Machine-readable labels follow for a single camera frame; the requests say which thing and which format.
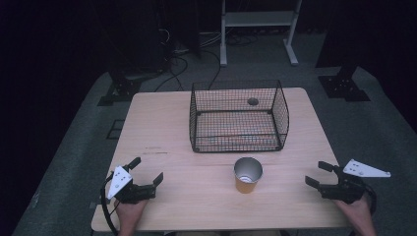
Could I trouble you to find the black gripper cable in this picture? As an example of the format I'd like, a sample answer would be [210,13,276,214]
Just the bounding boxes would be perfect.
[363,184,378,216]
[99,174,121,236]

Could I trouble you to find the white metal table frame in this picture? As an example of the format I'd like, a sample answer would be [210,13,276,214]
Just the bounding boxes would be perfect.
[219,0,303,68]

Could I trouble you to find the black stand base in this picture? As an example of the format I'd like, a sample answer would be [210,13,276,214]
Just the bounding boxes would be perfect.
[317,63,372,102]
[96,67,143,107]

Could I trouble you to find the person's left hand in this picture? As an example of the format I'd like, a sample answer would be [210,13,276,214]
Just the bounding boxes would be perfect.
[114,199,149,231]

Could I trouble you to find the black floor cable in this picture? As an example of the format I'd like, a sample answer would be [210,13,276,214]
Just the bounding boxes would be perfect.
[200,48,222,90]
[153,54,190,93]

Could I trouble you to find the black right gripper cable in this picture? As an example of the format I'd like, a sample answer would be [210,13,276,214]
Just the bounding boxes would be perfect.
[363,184,378,216]

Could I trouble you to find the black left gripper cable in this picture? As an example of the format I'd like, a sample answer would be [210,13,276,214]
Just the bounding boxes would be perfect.
[99,174,121,236]

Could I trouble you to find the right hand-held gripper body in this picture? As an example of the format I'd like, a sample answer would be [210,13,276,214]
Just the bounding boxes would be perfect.
[319,158,392,205]

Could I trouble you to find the orange paper cup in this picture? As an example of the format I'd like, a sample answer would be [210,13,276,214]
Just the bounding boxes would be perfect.
[233,156,264,195]

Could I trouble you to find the person's right hand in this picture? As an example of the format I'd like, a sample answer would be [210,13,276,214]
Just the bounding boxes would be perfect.
[333,195,374,227]

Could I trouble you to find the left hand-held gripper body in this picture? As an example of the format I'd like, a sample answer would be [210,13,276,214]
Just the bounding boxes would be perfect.
[106,165,157,205]

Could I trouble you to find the black wire mesh basket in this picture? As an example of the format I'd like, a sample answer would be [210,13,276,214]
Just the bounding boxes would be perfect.
[189,79,290,153]

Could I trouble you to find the black square floor frame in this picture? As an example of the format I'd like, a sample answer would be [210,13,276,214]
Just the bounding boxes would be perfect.
[105,119,126,141]

